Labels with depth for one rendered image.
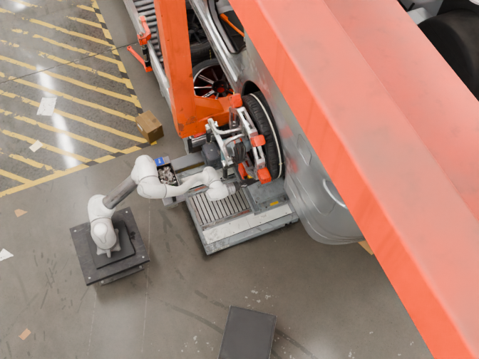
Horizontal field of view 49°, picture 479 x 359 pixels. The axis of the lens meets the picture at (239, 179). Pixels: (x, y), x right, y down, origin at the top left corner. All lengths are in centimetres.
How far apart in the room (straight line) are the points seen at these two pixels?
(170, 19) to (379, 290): 262
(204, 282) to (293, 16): 361
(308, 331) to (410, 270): 360
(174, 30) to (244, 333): 211
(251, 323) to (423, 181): 324
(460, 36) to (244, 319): 255
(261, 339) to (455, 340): 324
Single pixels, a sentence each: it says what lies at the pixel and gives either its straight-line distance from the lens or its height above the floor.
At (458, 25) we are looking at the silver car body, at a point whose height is 136.
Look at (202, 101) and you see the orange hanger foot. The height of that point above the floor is 80.
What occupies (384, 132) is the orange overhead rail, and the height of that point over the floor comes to 351.
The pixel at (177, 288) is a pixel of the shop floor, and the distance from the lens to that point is 430.
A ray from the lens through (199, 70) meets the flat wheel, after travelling 480.
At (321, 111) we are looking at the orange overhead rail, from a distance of 71.
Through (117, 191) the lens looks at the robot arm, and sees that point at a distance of 385.
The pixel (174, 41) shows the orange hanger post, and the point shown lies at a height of 159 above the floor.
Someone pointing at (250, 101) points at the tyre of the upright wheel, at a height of 116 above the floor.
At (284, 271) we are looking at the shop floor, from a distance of 435.
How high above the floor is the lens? 406
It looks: 60 degrees down
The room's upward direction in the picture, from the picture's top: 1 degrees clockwise
